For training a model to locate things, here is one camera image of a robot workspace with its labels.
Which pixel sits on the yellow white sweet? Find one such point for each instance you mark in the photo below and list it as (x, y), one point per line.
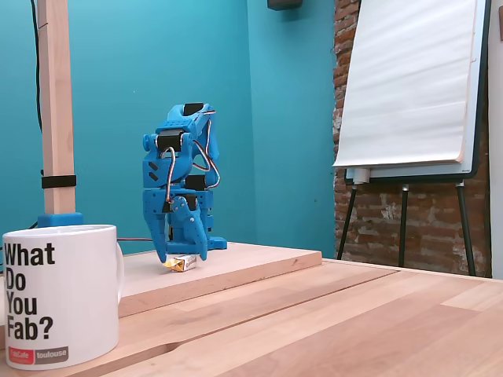
(182, 264)

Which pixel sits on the white mug with black text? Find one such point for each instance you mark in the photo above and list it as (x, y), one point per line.
(59, 294)

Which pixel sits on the light wooden base board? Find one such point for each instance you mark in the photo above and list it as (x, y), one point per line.
(236, 267)

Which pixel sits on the white roll under flipchart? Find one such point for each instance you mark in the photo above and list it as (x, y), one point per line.
(361, 176)

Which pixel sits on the white flipchart paper pad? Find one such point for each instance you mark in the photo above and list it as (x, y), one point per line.
(408, 78)

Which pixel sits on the dark flipchart easel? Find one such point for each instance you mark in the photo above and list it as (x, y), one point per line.
(477, 118)

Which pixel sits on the blue post foot bracket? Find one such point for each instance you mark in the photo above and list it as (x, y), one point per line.
(61, 219)

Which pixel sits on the tall wooden post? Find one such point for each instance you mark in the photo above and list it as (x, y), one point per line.
(57, 98)

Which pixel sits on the dark box on wall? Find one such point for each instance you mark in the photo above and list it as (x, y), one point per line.
(285, 4)

